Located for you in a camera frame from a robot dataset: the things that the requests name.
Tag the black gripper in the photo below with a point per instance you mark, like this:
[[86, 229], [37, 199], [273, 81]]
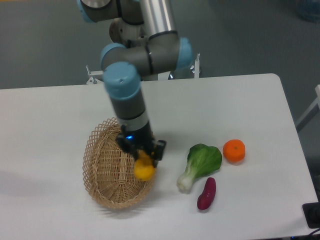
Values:
[[130, 141]]

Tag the yellow mango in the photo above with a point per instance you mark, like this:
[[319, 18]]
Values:
[[144, 169]]

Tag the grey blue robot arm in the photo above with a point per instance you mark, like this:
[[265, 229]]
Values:
[[167, 52]]

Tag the woven wicker basket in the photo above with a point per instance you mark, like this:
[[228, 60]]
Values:
[[108, 172]]

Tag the blue basket in corner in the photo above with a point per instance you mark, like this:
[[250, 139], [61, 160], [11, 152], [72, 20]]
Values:
[[309, 10]]

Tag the green bok choy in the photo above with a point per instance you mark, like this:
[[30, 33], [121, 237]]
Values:
[[202, 161]]

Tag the purple sweet potato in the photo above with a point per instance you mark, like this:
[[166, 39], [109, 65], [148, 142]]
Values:
[[208, 194]]

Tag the orange tangerine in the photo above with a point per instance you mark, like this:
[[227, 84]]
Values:
[[234, 150]]

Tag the black device at edge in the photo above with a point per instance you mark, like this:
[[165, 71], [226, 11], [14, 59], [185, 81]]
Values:
[[312, 214]]

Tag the white table leg frame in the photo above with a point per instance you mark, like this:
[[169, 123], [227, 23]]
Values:
[[310, 112]]

